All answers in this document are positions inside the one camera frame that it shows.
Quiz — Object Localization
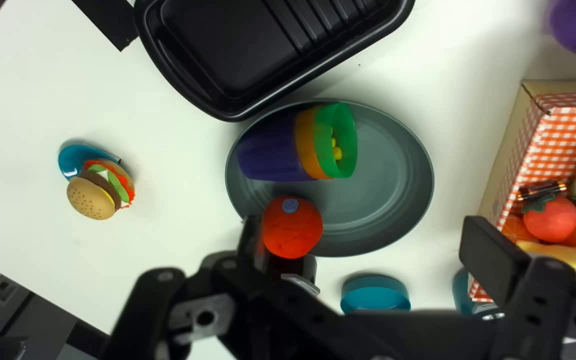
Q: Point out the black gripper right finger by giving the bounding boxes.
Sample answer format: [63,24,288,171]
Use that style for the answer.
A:
[459,215,535,314]

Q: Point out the stack of colourful plastic cups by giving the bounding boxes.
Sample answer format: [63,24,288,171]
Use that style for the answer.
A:
[236,101,358,181]

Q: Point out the yellow toy fries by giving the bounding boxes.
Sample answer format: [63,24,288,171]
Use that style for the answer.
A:
[330,131,345,161]

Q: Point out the toy hamburger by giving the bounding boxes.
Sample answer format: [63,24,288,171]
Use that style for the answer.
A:
[67,160,137,219]

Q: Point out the red checkered cardboard box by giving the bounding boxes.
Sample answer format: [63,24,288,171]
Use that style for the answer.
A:
[468,78,576,305]

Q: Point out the small blue toy pan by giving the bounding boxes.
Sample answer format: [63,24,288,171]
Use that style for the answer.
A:
[340,272,413,314]

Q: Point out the red toy tomato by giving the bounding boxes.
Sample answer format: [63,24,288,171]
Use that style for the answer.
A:
[522,193,576,241]

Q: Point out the grey round plate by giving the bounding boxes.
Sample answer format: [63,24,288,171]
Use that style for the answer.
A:
[225,101,434,255]

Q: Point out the small blue plate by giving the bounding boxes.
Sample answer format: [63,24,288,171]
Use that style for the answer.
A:
[58,139,118,180]

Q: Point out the orange-red toy ball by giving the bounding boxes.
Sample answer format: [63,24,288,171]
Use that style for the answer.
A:
[260,196,325,259]

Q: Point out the black plastic tray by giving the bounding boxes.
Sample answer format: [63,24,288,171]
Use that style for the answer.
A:
[134,0,417,122]

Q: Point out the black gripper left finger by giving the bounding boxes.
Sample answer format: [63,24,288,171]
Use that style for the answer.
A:
[236,215,267,272]

